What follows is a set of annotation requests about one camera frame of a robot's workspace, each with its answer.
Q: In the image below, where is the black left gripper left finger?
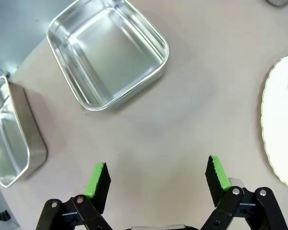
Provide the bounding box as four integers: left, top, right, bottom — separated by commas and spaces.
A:
35, 162, 112, 230

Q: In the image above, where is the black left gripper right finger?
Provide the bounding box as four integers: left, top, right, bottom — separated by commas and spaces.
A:
199, 155, 288, 230

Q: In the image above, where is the rectangular metal container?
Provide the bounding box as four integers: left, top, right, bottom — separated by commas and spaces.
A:
47, 0, 170, 112
0, 75, 48, 188

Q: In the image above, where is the white scalloped plate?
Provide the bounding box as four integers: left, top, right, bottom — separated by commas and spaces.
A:
261, 52, 288, 189

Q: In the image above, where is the dark round object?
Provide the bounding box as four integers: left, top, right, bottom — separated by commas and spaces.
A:
265, 0, 288, 7

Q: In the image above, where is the thin grey cable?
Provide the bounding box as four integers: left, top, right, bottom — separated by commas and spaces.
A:
0, 64, 11, 78

